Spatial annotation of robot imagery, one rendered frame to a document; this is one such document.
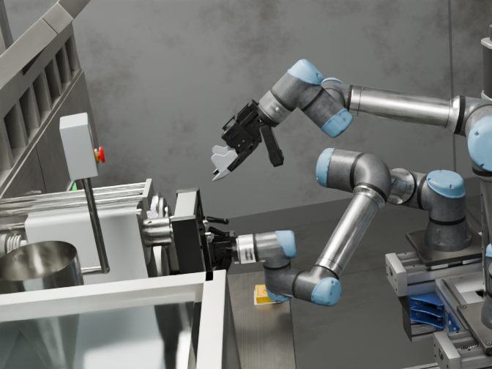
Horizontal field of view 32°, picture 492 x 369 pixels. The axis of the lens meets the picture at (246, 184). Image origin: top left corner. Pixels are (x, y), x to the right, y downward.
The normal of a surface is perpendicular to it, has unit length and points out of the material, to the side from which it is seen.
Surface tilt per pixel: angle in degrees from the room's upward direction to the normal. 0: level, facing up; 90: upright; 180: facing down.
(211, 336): 0
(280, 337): 0
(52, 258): 90
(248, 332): 0
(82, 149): 90
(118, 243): 90
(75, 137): 90
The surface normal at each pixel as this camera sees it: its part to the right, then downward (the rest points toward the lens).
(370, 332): -0.12, -0.92
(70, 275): 0.90, 0.06
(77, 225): 0.00, 0.39
